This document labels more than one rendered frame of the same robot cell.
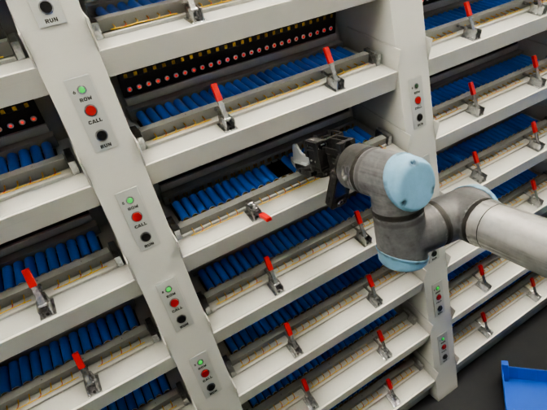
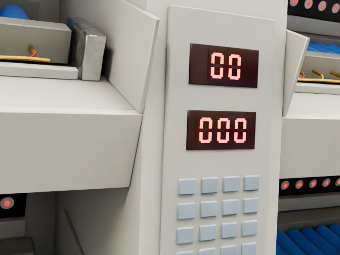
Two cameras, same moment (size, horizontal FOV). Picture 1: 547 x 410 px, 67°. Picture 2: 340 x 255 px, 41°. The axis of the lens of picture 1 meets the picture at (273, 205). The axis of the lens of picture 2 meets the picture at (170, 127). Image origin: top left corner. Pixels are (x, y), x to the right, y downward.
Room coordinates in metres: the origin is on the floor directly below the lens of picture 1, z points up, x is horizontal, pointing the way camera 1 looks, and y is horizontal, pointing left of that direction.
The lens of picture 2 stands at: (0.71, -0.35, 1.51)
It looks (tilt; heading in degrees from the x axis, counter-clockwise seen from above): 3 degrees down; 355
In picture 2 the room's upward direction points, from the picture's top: 2 degrees clockwise
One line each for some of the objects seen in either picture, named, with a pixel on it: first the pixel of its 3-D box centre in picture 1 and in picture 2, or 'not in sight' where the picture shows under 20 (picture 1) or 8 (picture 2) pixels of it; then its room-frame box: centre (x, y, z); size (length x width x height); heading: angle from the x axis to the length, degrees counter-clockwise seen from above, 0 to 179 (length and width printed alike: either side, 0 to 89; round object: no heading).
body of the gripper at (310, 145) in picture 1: (334, 157); not in sight; (0.81, -0.15, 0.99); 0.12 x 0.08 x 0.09; 22
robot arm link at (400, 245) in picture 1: (404, 233); not in sight; (0.65, -0.22, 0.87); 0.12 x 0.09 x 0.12; 105
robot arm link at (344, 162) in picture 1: (358, 168); not in sight; (0.73, -0.18, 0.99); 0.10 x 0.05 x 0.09; 112
